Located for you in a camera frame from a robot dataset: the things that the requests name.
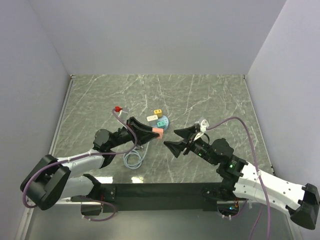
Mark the round blue power strip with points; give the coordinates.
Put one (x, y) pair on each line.
(165, 119)

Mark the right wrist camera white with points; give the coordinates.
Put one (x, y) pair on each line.
(201, 125)

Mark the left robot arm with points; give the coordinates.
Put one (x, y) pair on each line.
(53, 179)

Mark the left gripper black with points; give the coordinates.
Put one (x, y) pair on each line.
(144, 137)

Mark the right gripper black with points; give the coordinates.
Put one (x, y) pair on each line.
(188, 133)

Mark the pink charger plug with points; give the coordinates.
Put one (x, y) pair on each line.
(159, 131)

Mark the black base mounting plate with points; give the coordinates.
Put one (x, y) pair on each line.
(164, 196)

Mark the white charger plug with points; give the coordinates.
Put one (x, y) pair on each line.
(152, 118)

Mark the yellow charger plug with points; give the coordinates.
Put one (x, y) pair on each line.
(158, 113)

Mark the teal usb charger plug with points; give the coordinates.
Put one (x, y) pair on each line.
(161, 124)

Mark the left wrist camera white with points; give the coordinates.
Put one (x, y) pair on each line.
(122, 113)

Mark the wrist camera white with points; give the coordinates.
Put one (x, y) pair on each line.
(201, 125)
(122, 113)

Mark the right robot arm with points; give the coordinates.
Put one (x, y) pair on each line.
(241, 179)

